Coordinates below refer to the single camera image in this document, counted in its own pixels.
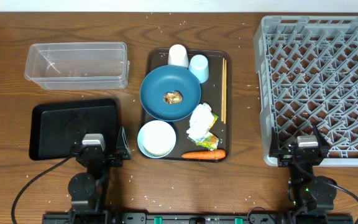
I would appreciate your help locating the clear plastic bin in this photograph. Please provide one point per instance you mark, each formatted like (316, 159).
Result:
(78, 65)

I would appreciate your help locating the light blue plastic cup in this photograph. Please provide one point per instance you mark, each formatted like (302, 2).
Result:
(199, 67)

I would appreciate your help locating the left wooden chopstick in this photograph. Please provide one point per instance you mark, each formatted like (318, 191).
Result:
(222, 90)

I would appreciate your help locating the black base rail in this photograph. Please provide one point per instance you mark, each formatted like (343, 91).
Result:
(141, 218)

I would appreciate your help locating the wooden chopstick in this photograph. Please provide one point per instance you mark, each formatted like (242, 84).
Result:
(222, 90)
(225, 90)

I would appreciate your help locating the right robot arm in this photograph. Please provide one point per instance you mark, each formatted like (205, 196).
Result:
(313, 196)

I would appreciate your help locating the crumpled white napkin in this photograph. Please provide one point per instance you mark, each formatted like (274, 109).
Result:
(202, 119)

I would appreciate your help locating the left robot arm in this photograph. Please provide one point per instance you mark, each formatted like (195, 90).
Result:
(88, 190)

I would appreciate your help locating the light blue bowl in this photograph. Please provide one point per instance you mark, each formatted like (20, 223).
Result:
(141, 137)

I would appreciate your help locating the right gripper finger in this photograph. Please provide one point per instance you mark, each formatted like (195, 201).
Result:
(322, 142)
(274, 145)

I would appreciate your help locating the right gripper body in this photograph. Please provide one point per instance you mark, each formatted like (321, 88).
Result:
(284, 158)

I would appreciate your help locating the black waste tray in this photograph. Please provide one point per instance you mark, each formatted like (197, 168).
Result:
(55, 127)

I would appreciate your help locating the green snack wrapper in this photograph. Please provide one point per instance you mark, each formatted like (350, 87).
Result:
(209, 141)

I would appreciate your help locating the right wooden chopstick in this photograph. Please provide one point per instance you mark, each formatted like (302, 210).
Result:
(225, 90)

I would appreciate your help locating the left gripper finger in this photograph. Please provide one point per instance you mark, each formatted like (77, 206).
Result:
(122, 146)
(80, 136)

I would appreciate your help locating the dark blue plate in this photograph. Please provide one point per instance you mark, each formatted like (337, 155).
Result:
(167, 79)

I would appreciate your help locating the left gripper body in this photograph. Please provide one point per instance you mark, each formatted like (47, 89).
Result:
(112, 162)

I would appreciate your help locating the golden brown food scrap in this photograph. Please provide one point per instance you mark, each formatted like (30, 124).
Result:
(172, 98)

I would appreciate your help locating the white plastic cup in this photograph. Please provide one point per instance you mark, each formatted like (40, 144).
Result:
(178, 56)

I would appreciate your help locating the grey dishwasher rack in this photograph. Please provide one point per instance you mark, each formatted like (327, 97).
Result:
(308, 75)

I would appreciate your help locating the orange carrot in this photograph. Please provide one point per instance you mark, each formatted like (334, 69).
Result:
(205, 155)

